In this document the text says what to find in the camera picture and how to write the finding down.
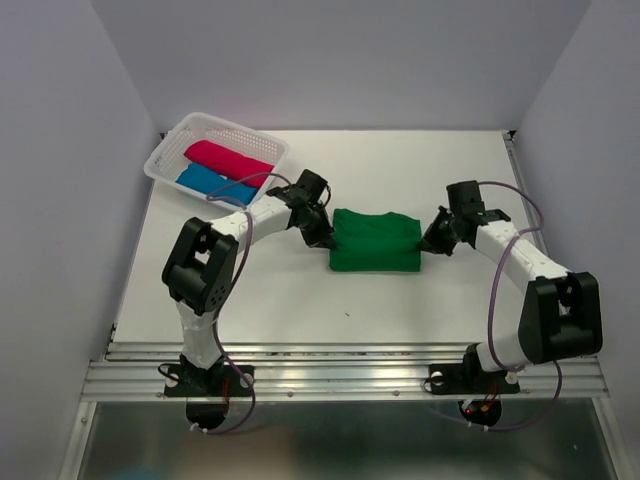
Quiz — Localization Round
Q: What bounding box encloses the white perforated plastic basket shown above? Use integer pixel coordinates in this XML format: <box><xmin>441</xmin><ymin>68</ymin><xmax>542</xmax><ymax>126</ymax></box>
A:
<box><xmin>143</xmin><ymin>112</ymin><xmax>289</xmax><ymax>204</ymax></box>

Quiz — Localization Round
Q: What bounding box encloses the green t shirt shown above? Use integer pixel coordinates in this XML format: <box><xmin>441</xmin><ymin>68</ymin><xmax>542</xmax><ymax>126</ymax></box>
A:
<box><xmin>329</xmin><ymin>208</ymin><xmax>422</xmax><ymax>273</ymax></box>

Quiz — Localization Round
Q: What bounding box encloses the rolled blue t shirt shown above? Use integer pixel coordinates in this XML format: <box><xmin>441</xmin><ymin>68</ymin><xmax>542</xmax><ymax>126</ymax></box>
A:
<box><xmin>176</xmin><ymin>163</ymin><xmax>257</xmax><ymax>205</ymax></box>

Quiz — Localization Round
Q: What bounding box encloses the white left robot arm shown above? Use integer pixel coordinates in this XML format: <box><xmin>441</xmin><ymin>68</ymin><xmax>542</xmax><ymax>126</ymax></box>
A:
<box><xmin>159</xmin><ymin>169</ymin><xmax>335</xmax><ymax>394</ymax></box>

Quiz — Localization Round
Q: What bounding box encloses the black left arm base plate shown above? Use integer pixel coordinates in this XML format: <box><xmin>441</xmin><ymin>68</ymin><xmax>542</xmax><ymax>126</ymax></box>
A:
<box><xmin>158</xmin><ymin>363</ymin><xmax>251</xmax><ymax>398</ymax></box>

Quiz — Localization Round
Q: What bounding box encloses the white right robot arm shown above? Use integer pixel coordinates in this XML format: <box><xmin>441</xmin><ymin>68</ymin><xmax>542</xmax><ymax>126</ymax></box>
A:
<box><xmin>419</xmin><ymin>180</ymin><xmax>603</xmax><ymax>395</ymax></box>

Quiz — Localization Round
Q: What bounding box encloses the aluminium frame rail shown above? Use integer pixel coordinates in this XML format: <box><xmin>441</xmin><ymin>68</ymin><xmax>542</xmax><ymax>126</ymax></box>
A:
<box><xmin>81</xmin><ymin>342</ymin><xmax>609</xmax><ymax>402</ymax></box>

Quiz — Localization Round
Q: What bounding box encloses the rolled red t shirt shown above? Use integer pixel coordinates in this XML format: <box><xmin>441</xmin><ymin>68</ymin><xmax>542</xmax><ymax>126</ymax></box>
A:
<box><xmin>184</xmin><ymin>140</ymin><xmax>274</xmax><ymax>189</ymax></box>

